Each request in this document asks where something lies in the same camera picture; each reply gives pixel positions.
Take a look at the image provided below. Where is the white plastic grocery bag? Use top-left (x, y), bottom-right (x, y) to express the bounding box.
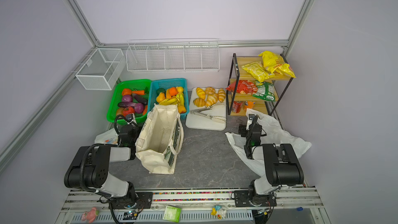
top-left (226, 110), bottom-right (312, 177)

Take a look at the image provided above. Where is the cream canvas tote bag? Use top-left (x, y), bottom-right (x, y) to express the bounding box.
top-left (135, 105), bottom-right (184, 175)

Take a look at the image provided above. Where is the green snack bag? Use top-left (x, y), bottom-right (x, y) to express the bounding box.
top-left (252, 81), bottom-right (276, 102)

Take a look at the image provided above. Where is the red snack bag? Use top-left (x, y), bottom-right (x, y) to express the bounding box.
top-left (226, 80), bottom-right (258, 95)

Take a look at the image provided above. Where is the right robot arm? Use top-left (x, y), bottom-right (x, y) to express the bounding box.
top-left (234, 114), bottom-right (304, 208)

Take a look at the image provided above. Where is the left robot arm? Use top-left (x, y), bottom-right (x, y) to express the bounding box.
top-left (64, 114), bottom-right (141, 209)

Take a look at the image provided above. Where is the red tomato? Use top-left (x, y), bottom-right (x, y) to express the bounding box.
top-left (122, 106), bottom-right (135, 117)

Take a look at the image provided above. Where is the orange soda can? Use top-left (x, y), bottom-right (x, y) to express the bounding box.
top-left (244, 101), bottom-right (256, 111)

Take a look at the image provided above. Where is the red soda can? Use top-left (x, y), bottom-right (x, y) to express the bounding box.
top-left (231, 101), bottom-right (243, 114)

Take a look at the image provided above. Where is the purple onion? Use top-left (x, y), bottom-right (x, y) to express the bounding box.
top-left (122, 94), bottom-right (133, 102)

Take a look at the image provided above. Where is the dark purple eggplant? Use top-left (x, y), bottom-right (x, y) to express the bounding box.
top-left (132, 93), bottom-right (148, 105)

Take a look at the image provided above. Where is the green plastic basket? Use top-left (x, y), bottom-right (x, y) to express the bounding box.
top-left (106, 79), bottom-right (152, 123)

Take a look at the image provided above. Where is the white bread tray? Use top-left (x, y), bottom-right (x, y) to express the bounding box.
top-left (186, 88), bottom-right (227, 131)

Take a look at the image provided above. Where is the black wooden shelf rack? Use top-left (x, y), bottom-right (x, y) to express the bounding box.
top-left (226, 54), bottom-right (294, 117)

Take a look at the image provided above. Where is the orange carrot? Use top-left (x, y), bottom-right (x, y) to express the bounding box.
top-left (132, 90), bottom-right (146, 95)

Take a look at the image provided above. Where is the yellow pear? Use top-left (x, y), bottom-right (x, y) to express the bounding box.
top-left (156, 92), bottom-right (167, 104)

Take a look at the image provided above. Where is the green avocado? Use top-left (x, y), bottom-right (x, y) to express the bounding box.
top-left (156, 88), bottom-right (166, 95)

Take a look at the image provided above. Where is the teal plastic basket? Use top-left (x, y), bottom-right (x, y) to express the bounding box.
top-left (148, 78), bottom-right (189, 119)

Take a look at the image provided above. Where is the croissant top middle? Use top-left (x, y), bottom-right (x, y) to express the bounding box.
top-left (205, 87), bottom-right (216, 95)

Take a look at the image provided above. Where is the croissant front left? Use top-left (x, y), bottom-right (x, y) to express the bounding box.
top-left (193, 97), bottom-right (206, 107)

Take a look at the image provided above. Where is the banana bunch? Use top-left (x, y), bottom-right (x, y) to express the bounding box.
top-left (159, 93), bottom-right (184, 105)

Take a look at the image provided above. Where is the yellow chip bag left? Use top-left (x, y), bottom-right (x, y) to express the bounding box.
top-left (242, 62), bottom-right (275, 83)

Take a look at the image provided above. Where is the yellow chip bag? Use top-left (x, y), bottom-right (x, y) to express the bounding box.
top-left (258, 51), bottom-right (296, 78)
top-left (242, 62), bottom-right (275, 83)

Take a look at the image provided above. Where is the orange fruit back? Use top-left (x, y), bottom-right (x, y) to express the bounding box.
top-left (169, 87), bottom-right (178, 96)

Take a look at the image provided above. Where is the croissant far left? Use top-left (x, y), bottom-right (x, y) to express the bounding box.
top-left (196, 87), bottom-right (206, 100)

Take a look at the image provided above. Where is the yellow lemon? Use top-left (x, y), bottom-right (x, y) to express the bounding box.
top-left (176, 87), bottom-right (184, 93)

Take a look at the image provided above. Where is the small white mesh basket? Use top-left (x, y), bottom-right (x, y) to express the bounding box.
top-left (75, 48), bottom-right (126, 91)

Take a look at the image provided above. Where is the yellow chip bag right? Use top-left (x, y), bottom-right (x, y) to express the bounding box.
top-left (258, 51), bottom-right (296, 78)

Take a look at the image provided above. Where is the yellow toy figure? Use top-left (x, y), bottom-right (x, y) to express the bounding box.
top-left (211, 205), bottom-right (227, 219)

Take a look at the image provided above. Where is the pink toy figure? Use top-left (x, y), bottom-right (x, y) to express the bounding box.
top-left (81, 207), bottom-right (99, 224)

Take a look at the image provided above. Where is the green small box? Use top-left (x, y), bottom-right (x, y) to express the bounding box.
top-left (163, 205), bottom-right (181, 223)

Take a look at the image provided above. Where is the long white wire basket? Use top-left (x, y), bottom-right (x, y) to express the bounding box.
top-left (126, 38), bottom-right (220, 72)

